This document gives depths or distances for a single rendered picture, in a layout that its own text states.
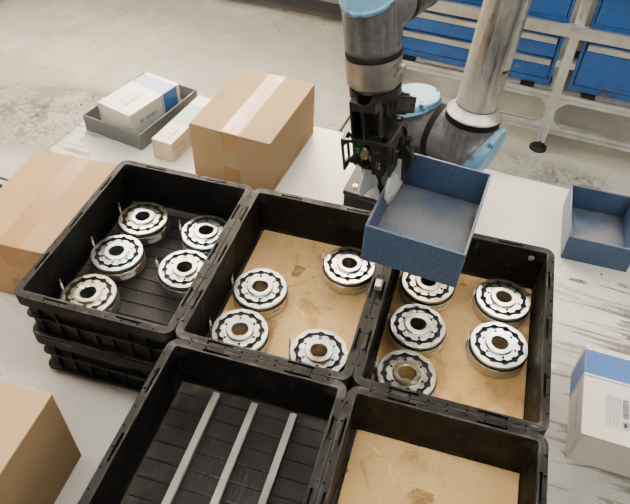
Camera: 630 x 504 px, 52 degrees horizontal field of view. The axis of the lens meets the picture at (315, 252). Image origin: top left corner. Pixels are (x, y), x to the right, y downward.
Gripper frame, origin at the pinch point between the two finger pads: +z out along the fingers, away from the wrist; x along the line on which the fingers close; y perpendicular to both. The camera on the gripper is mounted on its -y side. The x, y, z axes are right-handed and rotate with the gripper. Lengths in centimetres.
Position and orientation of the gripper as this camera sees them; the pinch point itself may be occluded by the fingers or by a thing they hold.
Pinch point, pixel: (384, 192)
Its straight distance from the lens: 101.7
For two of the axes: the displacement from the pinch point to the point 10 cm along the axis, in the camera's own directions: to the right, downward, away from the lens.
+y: -4.0, 6.4, -6.5
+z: 1.0, 7.4, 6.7
